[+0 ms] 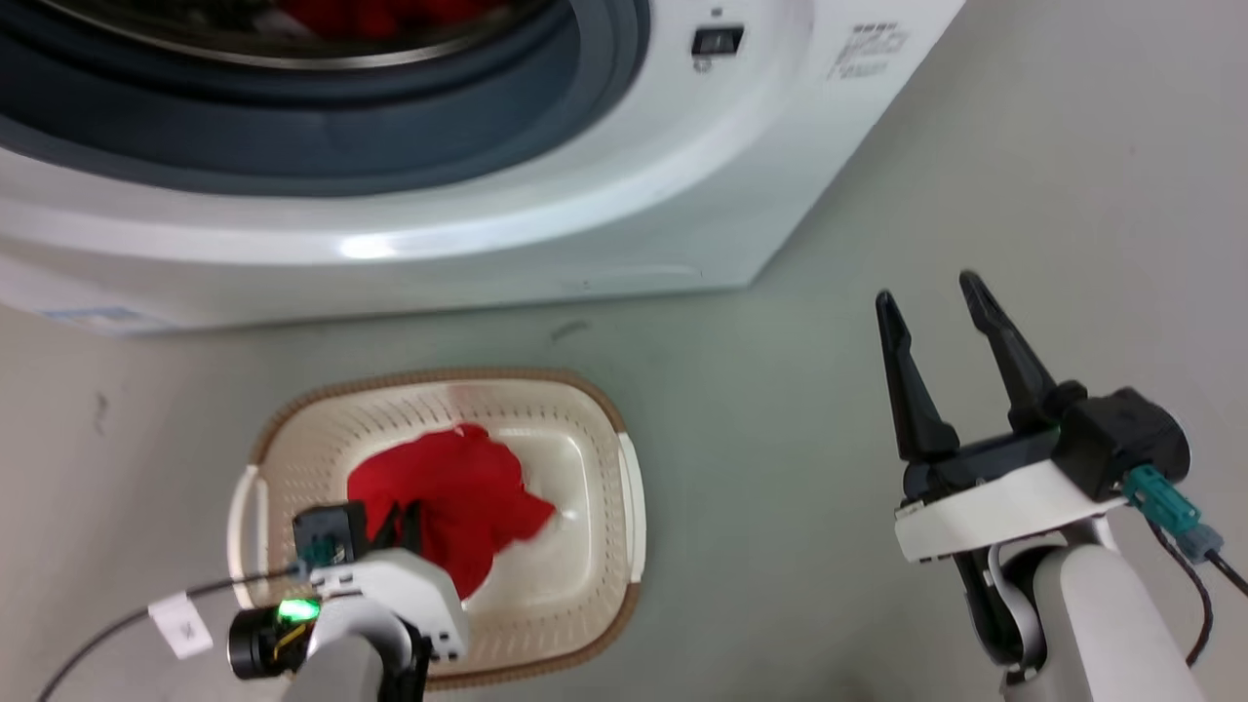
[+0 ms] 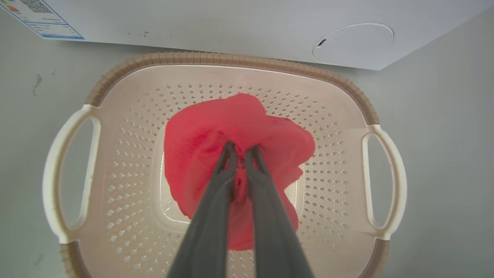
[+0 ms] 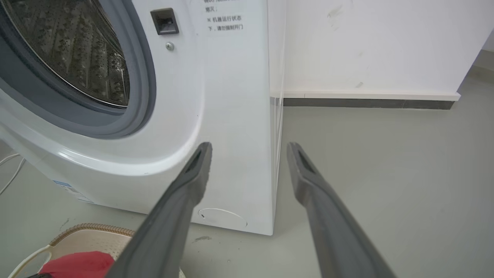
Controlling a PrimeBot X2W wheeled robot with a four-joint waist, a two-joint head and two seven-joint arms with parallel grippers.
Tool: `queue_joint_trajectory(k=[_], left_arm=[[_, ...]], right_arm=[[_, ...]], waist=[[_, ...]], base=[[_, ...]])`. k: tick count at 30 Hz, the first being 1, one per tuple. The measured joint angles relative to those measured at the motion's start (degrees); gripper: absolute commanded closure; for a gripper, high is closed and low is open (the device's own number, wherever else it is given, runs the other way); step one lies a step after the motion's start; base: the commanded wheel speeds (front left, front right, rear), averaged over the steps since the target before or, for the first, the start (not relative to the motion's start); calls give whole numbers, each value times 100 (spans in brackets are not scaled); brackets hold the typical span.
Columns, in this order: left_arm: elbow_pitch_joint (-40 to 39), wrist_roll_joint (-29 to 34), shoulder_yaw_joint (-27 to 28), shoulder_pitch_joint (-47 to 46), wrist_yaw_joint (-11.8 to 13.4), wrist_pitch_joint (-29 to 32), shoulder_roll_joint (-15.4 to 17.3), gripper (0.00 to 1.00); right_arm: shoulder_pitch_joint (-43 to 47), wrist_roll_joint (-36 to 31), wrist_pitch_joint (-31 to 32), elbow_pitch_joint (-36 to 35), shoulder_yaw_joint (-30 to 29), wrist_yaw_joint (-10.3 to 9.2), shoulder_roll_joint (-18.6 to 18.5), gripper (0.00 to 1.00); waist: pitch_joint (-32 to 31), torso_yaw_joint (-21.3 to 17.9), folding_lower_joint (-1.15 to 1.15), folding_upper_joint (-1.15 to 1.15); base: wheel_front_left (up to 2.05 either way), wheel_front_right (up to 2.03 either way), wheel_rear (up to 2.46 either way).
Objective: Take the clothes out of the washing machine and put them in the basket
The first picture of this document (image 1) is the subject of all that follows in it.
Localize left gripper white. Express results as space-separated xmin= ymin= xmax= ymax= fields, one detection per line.
xmin=310 ymin=501 xmax=470 ymax=666

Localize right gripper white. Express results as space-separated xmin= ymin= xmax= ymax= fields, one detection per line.
xmin=874 ymin=270 xmax=1134 ymax=566

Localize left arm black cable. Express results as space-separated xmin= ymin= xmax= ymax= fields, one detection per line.
xmin=37 ymin=570 xmax=305 ymax=702

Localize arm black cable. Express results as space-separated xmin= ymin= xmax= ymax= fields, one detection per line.
xmin=37 ymin=570 xmax=305 ymax=702
xmin=1147 ymin=521 xmax=1248 ymax=672

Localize red clothes in drum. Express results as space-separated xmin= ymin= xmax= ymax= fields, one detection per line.
xmin=277 ymin=0 xmax=510 ymax=41

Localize white cable tag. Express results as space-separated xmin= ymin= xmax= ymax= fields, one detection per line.
xmin=147 ymin=591 xmax=215 ymax=657

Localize dark grey rubber door gasket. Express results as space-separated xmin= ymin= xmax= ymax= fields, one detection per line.
xmin=0 ymin=0 xmax=652 ymax=198

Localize stainless steel drum rim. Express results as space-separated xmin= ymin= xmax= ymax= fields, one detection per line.
xmin=37 ymin=0 xmax=559 ymax=70

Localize beige plastic laundry basket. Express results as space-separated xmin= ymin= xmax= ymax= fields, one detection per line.
xmin=226 ymin=368 xmax=647 ymax=691

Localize white front-load washing machine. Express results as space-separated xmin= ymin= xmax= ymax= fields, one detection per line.
xmin=0 ymin=0 xmax=967 ymax=337

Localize teal cable connector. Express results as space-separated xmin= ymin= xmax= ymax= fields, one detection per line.
xmin=1120 ymin=465 xmax=1226 ymax=564

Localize grey printed label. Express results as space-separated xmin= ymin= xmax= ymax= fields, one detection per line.
xmin=828 ymin=23 xmax=914 ymax=81

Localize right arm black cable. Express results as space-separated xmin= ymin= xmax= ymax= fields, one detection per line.
xmin=1147 ymin=521 xmax=1248 ymax=672

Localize red garment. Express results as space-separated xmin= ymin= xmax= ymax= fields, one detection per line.
xmin=346 ymin=423 xmax=558 ymax=602

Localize black door latch slot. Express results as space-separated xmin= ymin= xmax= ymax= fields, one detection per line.
xmin=690 ymin=26 xmax=746 ymax=59

